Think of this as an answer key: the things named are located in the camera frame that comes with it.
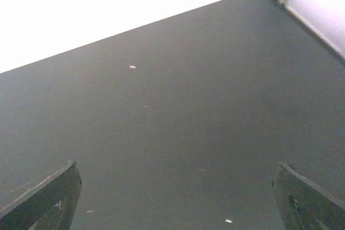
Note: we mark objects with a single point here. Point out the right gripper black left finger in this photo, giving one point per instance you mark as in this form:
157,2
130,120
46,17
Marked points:
46,202

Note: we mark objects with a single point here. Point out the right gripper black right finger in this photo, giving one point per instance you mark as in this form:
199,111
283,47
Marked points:
303,204

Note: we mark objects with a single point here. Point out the black table mat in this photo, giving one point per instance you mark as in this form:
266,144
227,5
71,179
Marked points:
181,123

